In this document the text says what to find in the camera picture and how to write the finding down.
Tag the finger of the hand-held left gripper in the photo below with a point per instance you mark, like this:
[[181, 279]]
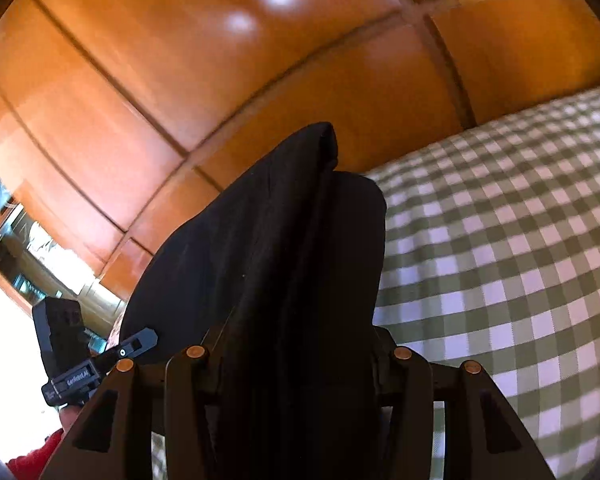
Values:
[[136, 342]]

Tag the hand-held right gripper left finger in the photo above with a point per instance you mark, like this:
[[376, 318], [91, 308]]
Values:
[[185, 390]]

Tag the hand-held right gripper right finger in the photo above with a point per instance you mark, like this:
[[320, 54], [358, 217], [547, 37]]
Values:
[[411, 390]]

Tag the black pants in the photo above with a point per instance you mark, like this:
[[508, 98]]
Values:
[[280, 260]]

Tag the person's left forearm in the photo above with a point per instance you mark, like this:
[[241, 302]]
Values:
[[37, 455]]

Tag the green checkered bed sheet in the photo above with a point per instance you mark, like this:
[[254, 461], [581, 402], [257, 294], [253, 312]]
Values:
[[490, 260]]

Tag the wooden wardrobe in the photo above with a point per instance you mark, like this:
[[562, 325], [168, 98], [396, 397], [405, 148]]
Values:
[[180, 90]]

